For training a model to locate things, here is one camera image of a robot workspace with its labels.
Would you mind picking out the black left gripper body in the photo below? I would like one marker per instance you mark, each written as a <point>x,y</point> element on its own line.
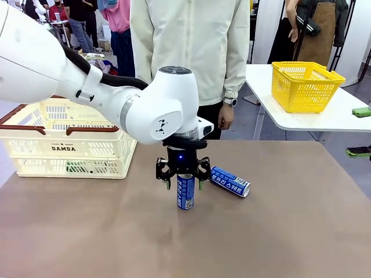
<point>182,159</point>

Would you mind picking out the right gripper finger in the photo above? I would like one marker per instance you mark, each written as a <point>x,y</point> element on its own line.
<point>360,152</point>
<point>362,112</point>

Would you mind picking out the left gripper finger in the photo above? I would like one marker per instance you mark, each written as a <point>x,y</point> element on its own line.
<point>162,171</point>
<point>204,171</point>

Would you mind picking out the blue sports drink can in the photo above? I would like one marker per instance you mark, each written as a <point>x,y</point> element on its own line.
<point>185,192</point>
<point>230,182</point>

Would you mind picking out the green soda can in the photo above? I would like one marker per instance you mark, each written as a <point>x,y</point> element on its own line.
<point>76,167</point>

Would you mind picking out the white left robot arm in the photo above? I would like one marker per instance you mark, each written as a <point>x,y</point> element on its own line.
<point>34,58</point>

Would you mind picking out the person's right sleeved forearm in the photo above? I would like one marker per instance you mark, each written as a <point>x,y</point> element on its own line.
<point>140,63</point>

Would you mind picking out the person's left sleeved forearm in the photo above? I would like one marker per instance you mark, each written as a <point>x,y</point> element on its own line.
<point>236,75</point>

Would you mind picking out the yellow plastic basket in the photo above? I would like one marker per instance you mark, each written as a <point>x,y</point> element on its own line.
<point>304,92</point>

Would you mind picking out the cream plastic shopping basket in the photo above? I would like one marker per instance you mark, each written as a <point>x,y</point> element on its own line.
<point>34,157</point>

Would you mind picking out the person's left hand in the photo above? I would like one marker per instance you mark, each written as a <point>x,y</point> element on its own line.
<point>226,118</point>

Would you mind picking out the white side table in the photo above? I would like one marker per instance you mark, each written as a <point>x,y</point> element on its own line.
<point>319,120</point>

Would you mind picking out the black stand pole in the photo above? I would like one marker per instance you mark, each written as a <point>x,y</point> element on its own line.
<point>365,65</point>

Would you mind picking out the silver wristwatch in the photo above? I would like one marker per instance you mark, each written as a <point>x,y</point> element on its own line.
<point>232,102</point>

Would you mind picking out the mannequin with brown apron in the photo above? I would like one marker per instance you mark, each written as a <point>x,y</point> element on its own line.
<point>316,34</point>

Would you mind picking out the black garment rack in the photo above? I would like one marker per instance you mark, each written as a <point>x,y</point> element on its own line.
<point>351,11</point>

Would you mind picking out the black hanging garment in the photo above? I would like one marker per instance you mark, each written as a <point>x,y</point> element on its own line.
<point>282,43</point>

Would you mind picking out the purple floral cloth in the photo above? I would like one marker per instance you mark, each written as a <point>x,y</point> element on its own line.
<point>101,66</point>

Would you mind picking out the person in white jacket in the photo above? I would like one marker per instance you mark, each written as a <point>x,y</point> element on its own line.
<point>188,34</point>

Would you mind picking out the person in pink hoodie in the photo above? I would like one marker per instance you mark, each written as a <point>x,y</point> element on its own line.
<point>117,17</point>

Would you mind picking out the person in black shirt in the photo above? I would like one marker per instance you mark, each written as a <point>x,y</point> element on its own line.
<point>78,17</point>

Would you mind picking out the seated person in red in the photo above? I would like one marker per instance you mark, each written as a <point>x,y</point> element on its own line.
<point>58,13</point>

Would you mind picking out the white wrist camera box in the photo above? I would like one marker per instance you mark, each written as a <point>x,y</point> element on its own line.
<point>206,128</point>

